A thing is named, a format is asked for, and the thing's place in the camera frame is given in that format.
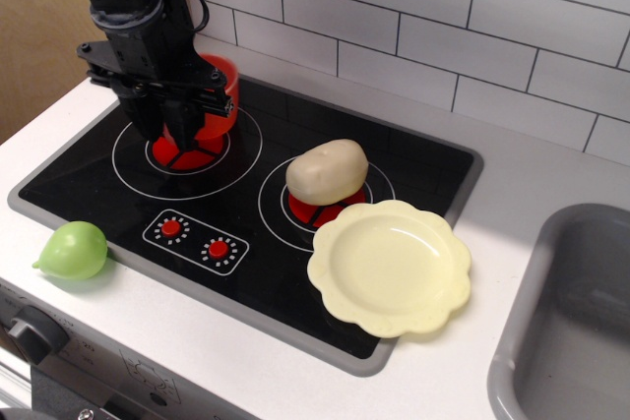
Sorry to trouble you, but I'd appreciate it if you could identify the grey sink basin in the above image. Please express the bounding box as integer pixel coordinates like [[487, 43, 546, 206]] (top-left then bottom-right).
[[487, 204, 629, 419]]

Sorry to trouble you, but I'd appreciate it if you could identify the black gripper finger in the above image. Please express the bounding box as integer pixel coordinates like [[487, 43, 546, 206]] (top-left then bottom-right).
[[164, 99, 205, 150], [118, 93, 164, 140]]

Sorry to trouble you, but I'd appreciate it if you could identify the red stove button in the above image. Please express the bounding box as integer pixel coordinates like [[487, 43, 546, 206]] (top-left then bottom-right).
[[160, 219, 182, 239], [208, 240, 229, 261]]

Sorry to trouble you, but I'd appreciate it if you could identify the orange plastic cup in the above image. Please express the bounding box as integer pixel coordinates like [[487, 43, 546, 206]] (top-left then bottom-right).
[[162, 53, 239, 148]]

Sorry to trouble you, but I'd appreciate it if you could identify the black toy stove top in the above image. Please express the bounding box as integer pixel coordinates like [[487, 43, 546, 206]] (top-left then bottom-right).
[[8, 79, 483, 377]]

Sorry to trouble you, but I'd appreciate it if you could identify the wooden side panel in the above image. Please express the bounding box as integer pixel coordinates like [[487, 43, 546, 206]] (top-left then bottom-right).
[[1, 0, 104, 141]]

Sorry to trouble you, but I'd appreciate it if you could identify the beige toy potato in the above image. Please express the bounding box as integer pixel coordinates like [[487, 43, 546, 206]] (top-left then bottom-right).
[[285, 139, 369, 206]]

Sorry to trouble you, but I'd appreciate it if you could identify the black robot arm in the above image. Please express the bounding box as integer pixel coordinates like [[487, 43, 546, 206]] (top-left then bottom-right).
[[77, 0, 233, 151]]

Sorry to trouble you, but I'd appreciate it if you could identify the grey oven knob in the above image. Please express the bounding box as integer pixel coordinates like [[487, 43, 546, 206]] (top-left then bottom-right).
[[8, 306, 70, 365]]

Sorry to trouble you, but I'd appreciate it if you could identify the red right stove button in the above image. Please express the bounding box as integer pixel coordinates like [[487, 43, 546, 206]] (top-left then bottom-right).
[[208, 240, 229, 261]]

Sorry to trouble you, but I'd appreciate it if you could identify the green toy pear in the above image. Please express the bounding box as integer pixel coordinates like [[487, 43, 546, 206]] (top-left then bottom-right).
[[31, 221, 108, 280]]

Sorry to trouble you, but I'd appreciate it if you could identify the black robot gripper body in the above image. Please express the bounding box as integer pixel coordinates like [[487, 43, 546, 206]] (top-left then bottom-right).
[[77, 0, 224, 118]]

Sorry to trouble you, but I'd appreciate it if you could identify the pale yellow scalloped plate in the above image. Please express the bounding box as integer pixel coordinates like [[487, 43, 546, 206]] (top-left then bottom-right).
[[307, 200, 472, 338]]

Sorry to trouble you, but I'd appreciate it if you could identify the red left stove button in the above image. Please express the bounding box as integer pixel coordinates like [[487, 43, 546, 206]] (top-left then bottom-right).
[[160, 219, 182, 239]]

